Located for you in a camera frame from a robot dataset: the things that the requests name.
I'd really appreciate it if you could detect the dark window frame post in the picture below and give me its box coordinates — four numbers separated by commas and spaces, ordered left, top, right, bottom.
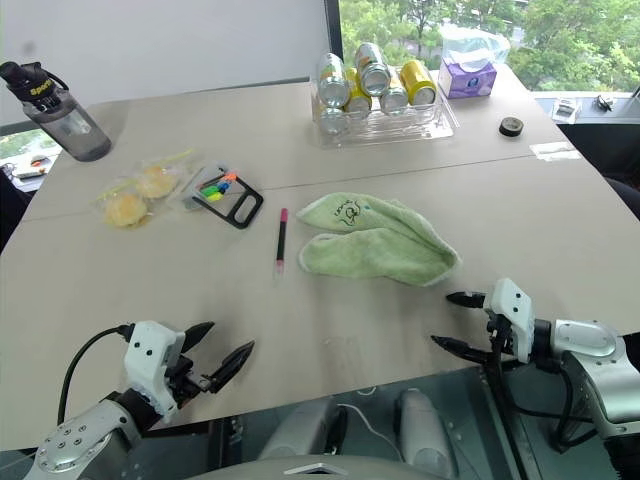
323, 0, 344, 62

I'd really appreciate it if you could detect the thin white cable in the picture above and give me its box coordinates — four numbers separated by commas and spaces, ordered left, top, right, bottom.
333, 386, 404, 459

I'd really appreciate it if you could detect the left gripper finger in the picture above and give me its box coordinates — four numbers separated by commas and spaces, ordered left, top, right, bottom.
182, 321, 217, 356
201, 339, 257, 395

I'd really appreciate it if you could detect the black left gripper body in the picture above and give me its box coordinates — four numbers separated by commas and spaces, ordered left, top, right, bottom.
166, 353, 217, 409

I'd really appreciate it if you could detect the grey rounded robot leg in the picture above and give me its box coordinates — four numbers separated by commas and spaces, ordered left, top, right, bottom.
396, 388, 457, 477
258, 396, 347, 462

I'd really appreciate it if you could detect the silver orange drink can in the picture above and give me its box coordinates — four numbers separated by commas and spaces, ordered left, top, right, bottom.
316, 51, 352, 109

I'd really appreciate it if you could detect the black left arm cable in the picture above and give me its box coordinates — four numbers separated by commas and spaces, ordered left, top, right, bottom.
56, 324, 135, 427

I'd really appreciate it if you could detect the white packet on sill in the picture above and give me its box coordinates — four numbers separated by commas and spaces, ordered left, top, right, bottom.
551, 96, 582, 122

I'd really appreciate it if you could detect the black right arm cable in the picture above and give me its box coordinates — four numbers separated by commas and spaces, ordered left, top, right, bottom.
481, 319, 584, 454

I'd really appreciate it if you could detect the large yellow drink can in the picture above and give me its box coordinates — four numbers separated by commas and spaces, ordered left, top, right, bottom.
399, 59, 439, 107

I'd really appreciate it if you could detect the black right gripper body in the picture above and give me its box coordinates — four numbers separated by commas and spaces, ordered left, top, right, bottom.
481, 294, 516, 362

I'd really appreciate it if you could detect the clear plastic zip bag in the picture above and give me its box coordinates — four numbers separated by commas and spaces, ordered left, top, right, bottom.
90, 147, 197, 232

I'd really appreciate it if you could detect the grey sports water bottle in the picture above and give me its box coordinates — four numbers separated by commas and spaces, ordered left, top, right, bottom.
0, 60, 113, 163

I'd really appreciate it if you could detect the yellow bread bun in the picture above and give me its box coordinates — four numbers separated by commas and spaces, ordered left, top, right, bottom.
134, 165, 182, 201
103, 193, 151, 231

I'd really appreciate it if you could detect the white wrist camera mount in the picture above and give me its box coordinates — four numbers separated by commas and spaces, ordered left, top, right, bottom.
483, 277, 536, 364
122, 320, 188, 417

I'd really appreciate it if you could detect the clear plastic can rack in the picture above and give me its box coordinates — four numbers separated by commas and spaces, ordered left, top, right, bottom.
310, 88, 457, 151

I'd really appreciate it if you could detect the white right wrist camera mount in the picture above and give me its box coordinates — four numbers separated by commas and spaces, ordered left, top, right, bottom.
483, 277, 536, 364

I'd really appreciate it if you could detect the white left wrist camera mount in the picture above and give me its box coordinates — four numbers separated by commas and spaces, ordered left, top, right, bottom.
122, 320, 188, 417

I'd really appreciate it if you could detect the black tape roll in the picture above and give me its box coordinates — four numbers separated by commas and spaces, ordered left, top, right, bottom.
497, 115, 525, 138

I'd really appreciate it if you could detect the light green towel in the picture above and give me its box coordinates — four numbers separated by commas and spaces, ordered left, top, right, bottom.
295, 191, 463, 288

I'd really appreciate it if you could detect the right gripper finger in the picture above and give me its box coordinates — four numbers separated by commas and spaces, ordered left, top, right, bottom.
430, 334, 495, 364
445, 290, 486, 309

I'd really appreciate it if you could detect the purple tissue box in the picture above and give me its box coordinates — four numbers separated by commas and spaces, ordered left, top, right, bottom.
436, 55, 499, 100

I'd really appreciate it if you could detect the grey robot torso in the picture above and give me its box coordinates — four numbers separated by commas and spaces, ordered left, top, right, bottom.
197, 451, 454, 480

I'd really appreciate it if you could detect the white clutter on sill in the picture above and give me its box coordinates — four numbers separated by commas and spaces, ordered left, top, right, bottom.
8, 153, 52, 180

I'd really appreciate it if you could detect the black-framed marker case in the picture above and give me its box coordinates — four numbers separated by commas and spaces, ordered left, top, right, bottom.
180, 161, 265, 231

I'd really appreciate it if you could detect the silver green drink can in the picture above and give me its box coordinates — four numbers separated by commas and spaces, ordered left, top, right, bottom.
354, 42, 393, 97

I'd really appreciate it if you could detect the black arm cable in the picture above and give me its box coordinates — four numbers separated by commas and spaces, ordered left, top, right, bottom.
481, 319, 584, 454
56, 324, 135, 427

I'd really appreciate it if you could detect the pink black pen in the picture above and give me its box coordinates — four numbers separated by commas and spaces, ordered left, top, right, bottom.
272, 207, 290, 282

